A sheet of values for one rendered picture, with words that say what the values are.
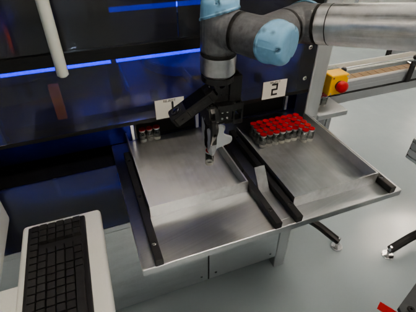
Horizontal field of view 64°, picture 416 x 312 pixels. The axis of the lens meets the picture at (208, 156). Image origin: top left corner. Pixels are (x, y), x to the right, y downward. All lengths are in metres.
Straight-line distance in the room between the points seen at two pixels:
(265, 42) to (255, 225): 0.42
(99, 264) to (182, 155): 0.38
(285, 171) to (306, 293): 0.93
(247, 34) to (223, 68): 0.10
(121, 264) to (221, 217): 0.64
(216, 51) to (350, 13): 0.24
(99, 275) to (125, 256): 0.50
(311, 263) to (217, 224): 1.13
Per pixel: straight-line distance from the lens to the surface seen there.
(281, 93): 1.11
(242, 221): 0.81
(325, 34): 0.69
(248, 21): 0.63
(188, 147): 1.03
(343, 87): 1.21
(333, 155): 1.07
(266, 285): 1.76
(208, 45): 0.67
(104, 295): 0.82
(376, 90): 1.57
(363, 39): 0.67
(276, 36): 0.59
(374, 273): 1.96
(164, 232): 0.79
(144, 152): 1.03
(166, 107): 0.96
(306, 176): 0.96
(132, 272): 1.43
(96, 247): 0.90
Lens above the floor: 1.49
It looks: 37 degrees down
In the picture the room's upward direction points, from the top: straight up
